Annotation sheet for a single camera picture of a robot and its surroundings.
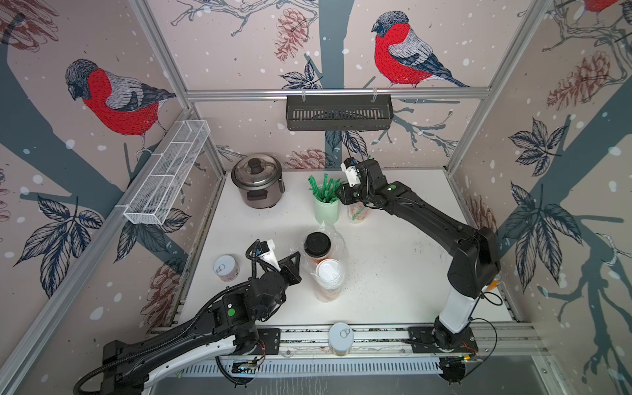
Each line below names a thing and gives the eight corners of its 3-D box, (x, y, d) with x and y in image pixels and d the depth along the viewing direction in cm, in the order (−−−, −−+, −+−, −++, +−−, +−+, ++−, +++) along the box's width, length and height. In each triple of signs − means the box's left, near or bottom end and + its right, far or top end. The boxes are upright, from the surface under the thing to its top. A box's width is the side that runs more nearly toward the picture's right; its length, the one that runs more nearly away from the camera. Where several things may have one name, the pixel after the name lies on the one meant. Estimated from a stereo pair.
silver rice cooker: (239, 214, 106) (225, 184, 91) (248, 182, 118) (236, 151, 103) (281, 214, 106) (274, 183, 90) (285, 182, 118) (279, 151, 103)
